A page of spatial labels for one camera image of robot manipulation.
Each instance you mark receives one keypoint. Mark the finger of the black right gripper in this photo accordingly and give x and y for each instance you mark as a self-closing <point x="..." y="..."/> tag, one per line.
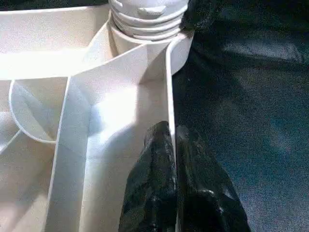
<point x="200" y="14"/>

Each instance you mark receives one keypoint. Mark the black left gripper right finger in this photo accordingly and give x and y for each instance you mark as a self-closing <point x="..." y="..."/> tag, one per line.
<point x="205" y="200"/>

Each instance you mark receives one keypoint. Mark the white plastic table leg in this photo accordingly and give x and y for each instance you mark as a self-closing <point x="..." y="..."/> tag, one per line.
<point x="149" y="24"/>

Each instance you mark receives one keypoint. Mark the white plastic table top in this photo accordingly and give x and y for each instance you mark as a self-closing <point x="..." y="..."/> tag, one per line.
<point x="48" y="60"/>

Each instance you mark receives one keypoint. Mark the black plastic mat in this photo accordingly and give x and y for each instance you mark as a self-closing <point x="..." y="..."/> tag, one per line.
<point x="253" y="108"/>

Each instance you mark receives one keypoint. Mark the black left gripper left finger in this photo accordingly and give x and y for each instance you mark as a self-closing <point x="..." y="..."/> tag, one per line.
<point x="149" y="193"/>

